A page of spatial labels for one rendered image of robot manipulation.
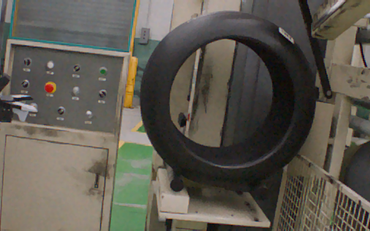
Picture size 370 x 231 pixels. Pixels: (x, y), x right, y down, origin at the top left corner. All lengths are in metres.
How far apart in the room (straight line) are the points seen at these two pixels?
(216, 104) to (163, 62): 0.46
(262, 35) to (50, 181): 1.22
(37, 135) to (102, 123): 0.30
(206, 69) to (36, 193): 0.98
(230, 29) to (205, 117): 0.49
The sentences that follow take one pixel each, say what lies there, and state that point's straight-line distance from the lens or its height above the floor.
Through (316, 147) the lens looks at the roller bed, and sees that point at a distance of 2.01.
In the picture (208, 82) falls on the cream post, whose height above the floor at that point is 1.21.
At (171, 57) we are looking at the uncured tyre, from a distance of 1.56.
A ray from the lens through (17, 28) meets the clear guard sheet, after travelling 2.32.
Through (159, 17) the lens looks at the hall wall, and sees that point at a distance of 10.68.
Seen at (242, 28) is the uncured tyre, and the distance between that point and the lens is 1.59.
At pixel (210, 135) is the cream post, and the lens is 1.97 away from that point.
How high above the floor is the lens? 1.33
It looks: 7 degrees down
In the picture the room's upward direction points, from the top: 8 degrees clockwise
